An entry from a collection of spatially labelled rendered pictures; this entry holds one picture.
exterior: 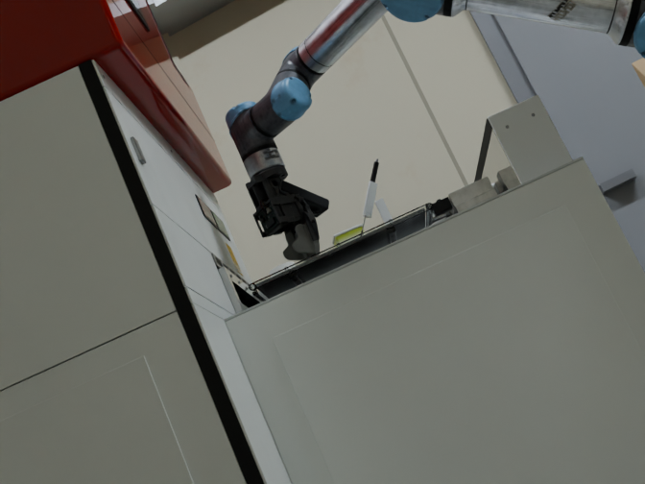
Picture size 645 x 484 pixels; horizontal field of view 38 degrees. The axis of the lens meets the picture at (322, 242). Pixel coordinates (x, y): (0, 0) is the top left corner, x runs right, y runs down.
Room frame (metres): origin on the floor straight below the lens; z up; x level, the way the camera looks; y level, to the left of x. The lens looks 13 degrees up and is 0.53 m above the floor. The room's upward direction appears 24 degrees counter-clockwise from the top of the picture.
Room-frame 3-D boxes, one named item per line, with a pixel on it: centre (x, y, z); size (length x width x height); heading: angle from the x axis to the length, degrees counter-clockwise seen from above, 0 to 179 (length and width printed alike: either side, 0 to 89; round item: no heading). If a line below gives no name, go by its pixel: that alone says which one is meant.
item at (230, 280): (1.84, 0.18, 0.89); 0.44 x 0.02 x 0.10; 179
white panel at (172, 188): (1.66, 0.20, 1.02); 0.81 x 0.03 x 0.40; 179
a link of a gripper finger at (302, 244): (1.77, 0.04, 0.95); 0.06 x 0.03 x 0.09; 130
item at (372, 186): (2.10, -0.14, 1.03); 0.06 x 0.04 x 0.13; 89
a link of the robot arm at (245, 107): (1.78, 0.04, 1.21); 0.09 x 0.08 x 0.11; 51
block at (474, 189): (1.71, -0.29, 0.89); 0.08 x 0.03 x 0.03; 89
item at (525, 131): (1.78, -0.39, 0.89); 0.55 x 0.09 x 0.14; 179
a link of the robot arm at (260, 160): (1.78, 0.04, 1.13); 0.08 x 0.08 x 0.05
